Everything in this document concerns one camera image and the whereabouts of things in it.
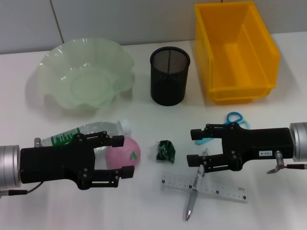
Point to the blue scissors with cover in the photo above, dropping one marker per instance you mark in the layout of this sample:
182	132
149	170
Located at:
201	142

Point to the silver ballpoint pen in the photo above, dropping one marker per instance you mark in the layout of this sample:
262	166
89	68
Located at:
193	198

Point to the green wavy glass fruit plate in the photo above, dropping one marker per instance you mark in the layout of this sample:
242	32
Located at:
84	79

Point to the transparent plastic ruler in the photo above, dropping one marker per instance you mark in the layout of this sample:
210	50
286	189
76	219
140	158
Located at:
225	191

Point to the clear green-label water bottle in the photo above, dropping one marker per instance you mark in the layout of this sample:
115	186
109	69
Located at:
96	127

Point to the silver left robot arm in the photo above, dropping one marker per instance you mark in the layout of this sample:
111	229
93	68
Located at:
9	165

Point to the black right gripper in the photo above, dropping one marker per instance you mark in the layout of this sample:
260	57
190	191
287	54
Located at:
259	143

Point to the black mesh pen holder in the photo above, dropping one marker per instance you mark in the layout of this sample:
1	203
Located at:
168	88

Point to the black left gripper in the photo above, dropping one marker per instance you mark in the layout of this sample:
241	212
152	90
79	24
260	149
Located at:
52	163

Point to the green plastic wrapper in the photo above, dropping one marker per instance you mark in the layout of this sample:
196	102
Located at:
165	151

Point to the yellow plastic bin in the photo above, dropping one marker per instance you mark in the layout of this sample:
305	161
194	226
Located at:
239	60

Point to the pink toy peach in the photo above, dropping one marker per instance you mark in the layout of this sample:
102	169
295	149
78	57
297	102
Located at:
124	153

